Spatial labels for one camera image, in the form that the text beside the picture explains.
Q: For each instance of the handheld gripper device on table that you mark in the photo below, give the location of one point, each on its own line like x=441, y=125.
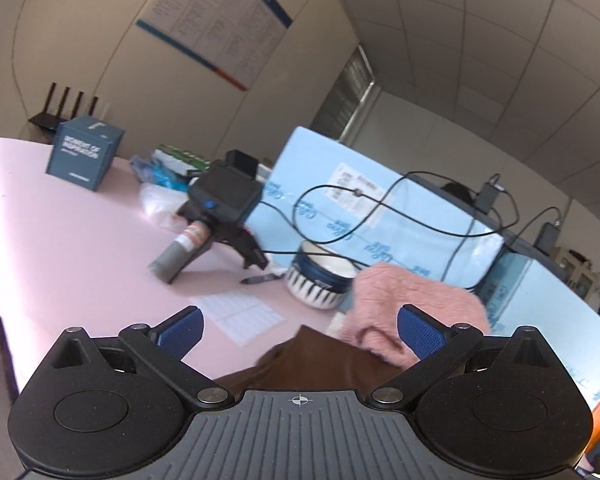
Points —
x=218, y=204

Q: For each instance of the wall poster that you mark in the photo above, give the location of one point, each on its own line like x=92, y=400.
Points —
x=232, y=38

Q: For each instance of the clear plastic bag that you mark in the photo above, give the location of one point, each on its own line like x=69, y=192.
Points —
x=161, y=205

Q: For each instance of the pink knitted sweater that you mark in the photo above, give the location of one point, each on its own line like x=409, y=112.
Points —
x=380, y=291

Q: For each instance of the brown garment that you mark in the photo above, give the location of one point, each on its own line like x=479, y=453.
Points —
x=312, y=361

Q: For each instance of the black wifi router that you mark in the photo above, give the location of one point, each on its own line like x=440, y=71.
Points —
x=62, y=104

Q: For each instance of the striped ceramic bowl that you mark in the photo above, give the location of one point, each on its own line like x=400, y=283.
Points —
x=318, y=278

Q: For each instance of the dark blue cardboard box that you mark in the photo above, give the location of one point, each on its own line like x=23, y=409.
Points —
x=83, y=150

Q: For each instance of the black power adapter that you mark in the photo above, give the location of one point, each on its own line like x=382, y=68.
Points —
x=486, y=197

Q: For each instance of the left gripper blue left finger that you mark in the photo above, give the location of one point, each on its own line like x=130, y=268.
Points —
x=176, y=335

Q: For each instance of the white paper sheet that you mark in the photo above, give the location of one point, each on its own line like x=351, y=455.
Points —
x=239, y=316

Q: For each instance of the green white package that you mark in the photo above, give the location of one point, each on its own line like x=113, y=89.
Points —
x=179, y=161

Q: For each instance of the light blue foam board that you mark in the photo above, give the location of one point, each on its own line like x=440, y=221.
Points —
x=321, y=190

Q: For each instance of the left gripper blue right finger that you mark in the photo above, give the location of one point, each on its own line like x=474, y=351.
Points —
x=425, y=335

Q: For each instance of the blue plastic bag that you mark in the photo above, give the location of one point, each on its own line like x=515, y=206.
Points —
x=152, y=172

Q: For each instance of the black pen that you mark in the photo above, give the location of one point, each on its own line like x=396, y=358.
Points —
x=260, y=279

